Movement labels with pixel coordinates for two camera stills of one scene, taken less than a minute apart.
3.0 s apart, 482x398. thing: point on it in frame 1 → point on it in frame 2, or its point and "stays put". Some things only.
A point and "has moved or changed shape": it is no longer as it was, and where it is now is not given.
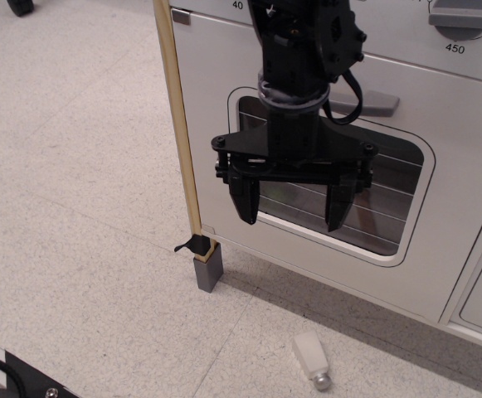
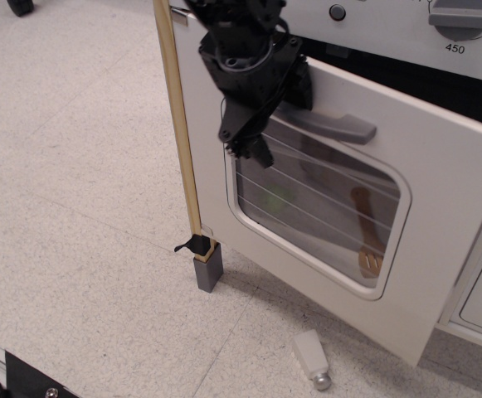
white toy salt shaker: [310, 351] stays put
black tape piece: [198, 244] stays put
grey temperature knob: [461, 20] stays put
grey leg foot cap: [208, 274] stays put
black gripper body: [295, 143] → [258, 74]
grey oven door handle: [374, 104] has moved or changed shape
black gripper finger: [245, 195] → [257, 149]
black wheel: [21, 7] stays put
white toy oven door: [438, 167] has moved or changed shape
